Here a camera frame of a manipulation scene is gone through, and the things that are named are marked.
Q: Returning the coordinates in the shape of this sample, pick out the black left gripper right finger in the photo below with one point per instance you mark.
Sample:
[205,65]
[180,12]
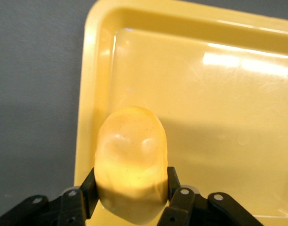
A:
[184,207]

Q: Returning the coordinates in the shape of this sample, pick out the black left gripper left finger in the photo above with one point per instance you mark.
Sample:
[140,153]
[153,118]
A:
[71,204]

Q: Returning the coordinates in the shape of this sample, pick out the yellow potato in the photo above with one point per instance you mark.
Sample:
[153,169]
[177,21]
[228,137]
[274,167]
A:
[132,153]

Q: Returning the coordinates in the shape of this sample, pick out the yellow plastic tray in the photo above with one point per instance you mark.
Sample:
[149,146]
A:
[217,117]

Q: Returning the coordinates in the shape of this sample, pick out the dark grey table mat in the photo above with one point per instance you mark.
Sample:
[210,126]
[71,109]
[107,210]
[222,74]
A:
[28,94]

